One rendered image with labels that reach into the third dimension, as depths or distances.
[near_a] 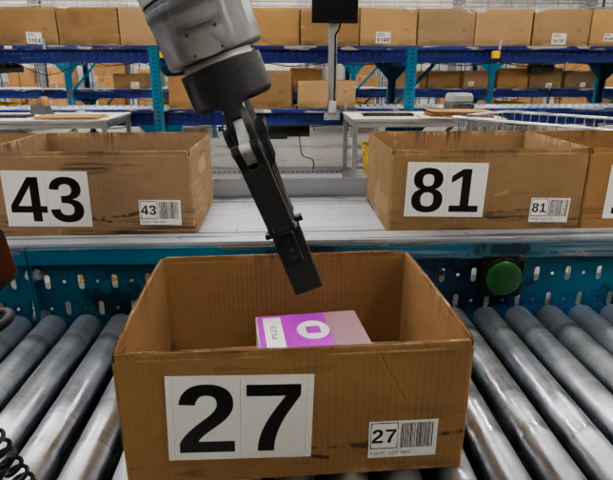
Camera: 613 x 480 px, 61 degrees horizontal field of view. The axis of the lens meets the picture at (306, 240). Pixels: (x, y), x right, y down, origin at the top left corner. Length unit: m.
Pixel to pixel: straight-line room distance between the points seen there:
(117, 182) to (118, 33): 4.73
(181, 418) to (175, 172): 0.54
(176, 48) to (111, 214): 0.65
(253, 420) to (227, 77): 0.36
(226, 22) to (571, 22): 5.86
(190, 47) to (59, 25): 5.46
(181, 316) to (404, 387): 0.41
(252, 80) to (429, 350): 0.34
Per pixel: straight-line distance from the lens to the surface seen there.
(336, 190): 1.35
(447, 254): 1.04
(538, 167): 1.12
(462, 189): 1.07
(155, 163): 1.03
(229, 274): 0.84
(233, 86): 0.46
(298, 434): 0.62
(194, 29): 0.46
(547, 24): 6.13
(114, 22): 5.76
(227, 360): 0.57
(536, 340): 1.02
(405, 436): 0.65
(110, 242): 1.04
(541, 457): 0.76
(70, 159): 1.08
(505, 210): 1.12
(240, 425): 0.61
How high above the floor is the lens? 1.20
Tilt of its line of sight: 19 degrees down
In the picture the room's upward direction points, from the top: straight up
